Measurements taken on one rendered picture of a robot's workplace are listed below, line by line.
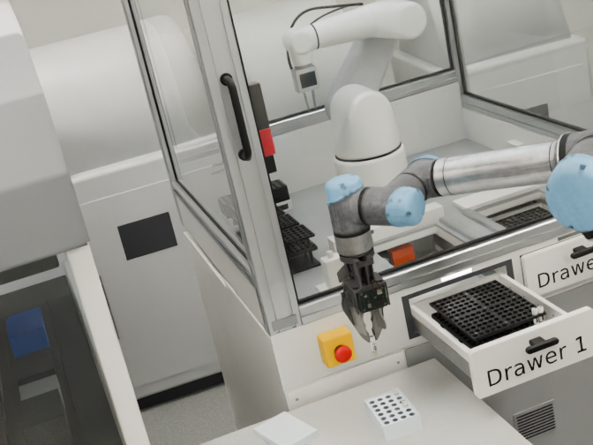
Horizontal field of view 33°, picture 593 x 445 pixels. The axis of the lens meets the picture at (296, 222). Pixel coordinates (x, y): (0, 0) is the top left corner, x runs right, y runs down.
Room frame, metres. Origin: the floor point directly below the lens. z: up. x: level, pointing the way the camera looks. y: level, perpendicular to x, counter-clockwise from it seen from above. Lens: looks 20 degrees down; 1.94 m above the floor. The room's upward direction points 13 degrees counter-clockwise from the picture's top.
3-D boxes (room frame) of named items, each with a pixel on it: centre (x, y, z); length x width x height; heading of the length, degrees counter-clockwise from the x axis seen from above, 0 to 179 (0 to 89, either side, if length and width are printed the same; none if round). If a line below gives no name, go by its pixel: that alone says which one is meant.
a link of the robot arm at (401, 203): (1.83, -0.20, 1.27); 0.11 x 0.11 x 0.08; 53
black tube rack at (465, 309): (2.04, -0.37, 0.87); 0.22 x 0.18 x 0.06; 14
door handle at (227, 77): (2.03, 0.07, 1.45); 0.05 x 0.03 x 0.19; 14
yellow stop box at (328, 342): (2.06, -0.03, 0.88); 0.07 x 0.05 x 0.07; 104
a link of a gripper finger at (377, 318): (1.88, -0.12, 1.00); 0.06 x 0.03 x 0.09; 11
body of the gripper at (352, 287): (1.87, -0.11, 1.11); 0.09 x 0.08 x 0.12; 11
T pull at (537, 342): (1.82, -0.43, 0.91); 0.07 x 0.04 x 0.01; 104
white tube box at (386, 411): (1.88, -0.11, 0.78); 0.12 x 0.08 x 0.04; 11
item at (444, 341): (2.05, -0.37, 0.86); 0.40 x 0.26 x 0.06; 14
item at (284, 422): (1.93, 0.13, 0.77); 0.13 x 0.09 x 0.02; 31
